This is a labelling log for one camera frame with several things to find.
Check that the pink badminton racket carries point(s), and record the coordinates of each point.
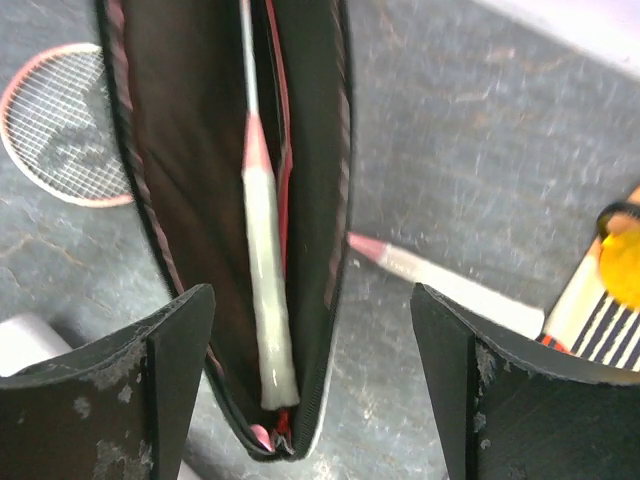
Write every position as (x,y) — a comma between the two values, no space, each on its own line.
(55,129)
(277,373)

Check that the yellow mug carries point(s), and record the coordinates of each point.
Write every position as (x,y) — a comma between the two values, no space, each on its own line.
(619,257)

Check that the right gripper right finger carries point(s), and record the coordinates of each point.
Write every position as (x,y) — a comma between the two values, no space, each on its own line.
(507,407)

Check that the pink racket bag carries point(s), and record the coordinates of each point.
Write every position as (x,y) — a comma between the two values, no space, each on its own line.
(175,78)

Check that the white shuttlecock tube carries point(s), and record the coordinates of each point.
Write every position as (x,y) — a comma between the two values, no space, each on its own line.
(26,340)

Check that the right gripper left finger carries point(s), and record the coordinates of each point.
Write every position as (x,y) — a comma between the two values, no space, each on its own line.
(117,408)

